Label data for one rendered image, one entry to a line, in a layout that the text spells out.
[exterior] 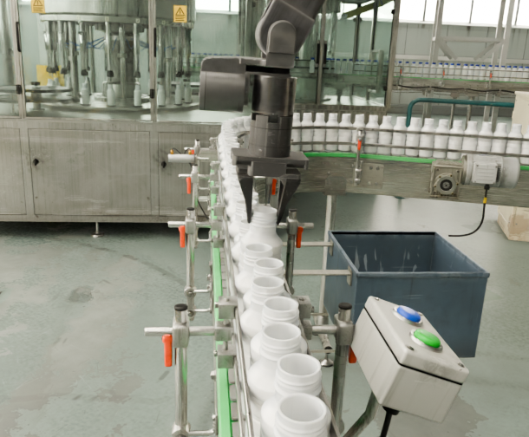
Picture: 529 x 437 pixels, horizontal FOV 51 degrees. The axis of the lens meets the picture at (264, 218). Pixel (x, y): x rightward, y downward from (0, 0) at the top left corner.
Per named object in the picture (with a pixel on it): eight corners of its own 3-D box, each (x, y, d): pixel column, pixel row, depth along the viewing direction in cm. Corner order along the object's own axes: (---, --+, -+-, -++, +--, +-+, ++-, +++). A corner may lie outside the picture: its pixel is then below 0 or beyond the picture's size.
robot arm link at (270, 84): (300, 69, 71) (294, 68, 76) (246, 65, 70) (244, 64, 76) (295, 124, 73) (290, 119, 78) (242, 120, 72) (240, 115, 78)
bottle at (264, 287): (240, 391, 71) (244, 270, 66) (288, 395, 70) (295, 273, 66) (234, 421, 65) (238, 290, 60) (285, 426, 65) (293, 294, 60)
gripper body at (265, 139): (230, 159, 80) (233, 107, 78) (300, 164, 81) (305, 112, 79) (231, 169, 74) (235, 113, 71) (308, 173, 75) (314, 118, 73)
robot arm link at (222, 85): (298, 21, 67) (290, 22, 76) (201, 12, 66) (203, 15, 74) (289, 120, 71) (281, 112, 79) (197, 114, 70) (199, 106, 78)
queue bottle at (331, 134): (339, 150, 255) (342, 114, 250) (333, 152, 250) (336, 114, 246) (328, 148, 258) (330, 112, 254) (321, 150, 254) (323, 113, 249)
